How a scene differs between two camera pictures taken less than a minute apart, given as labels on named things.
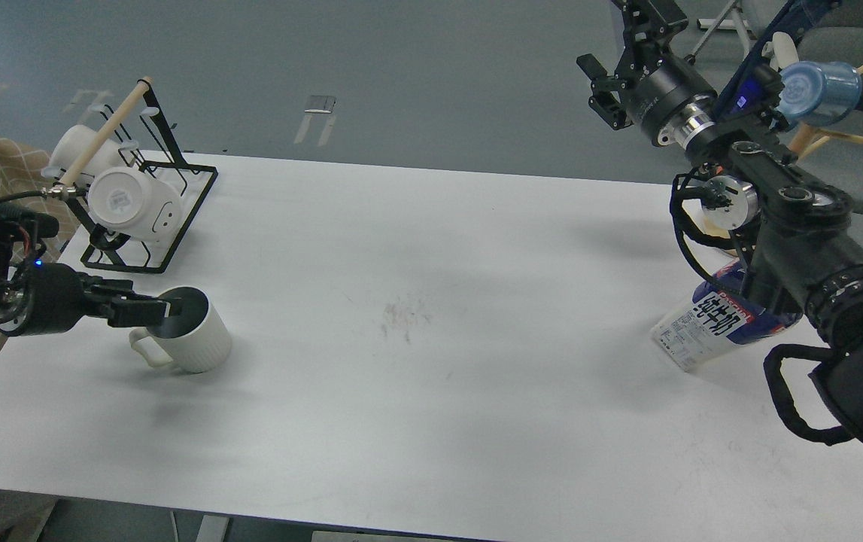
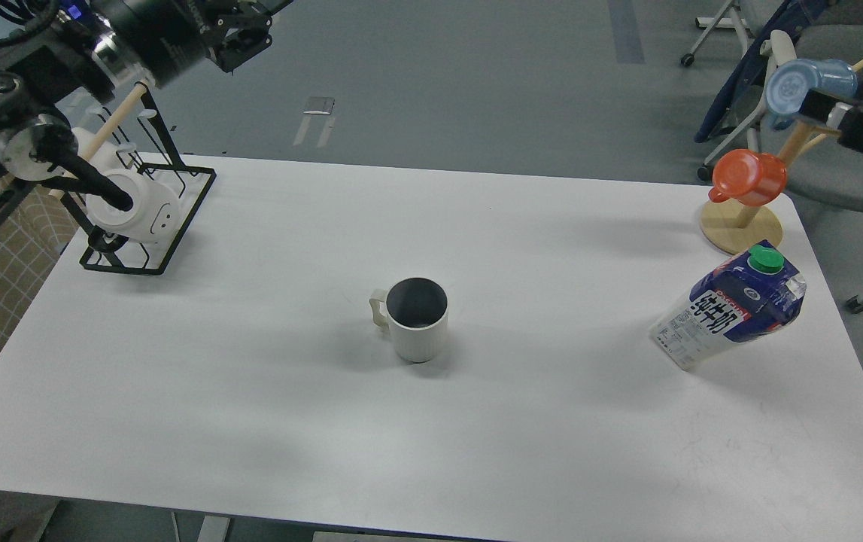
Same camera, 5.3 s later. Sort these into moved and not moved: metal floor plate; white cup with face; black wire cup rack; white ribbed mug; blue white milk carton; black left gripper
Moved: white ribbed mug; black left gripper
Not moved: black wire cup rack; metal floor plate; white cup with face; blue white milk carton
